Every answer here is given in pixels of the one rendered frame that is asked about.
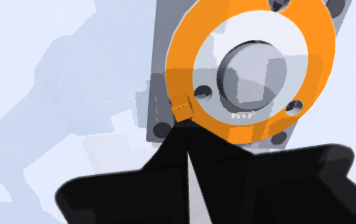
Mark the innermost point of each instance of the orange round plate with holes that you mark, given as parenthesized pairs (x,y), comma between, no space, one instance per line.
(301,29)

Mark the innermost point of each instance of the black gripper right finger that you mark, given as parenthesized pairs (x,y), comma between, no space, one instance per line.
(229,176)

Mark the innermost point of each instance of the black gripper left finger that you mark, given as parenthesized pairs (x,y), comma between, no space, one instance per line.
(159,188)

